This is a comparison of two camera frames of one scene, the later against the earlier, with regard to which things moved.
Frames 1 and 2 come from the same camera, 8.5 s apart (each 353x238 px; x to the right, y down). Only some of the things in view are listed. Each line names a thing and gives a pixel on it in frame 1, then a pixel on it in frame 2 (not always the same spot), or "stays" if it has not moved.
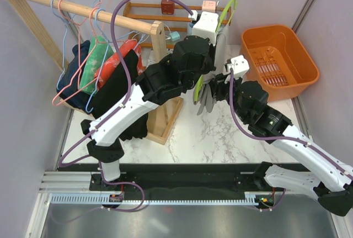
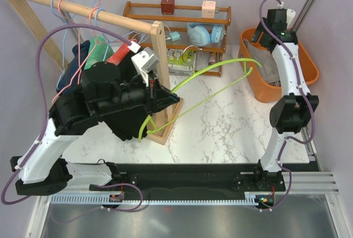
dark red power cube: (167, 6) stays
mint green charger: (175, 36) stays
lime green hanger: (234, 0) -> (148, 126)
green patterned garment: (100, 49) stays
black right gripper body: (220, 91) -> (261, 25)
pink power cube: (209, 6) stays
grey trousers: (207, 98) -> (264, 59)
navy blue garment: (68, 90) stays
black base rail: (177, 178) stays
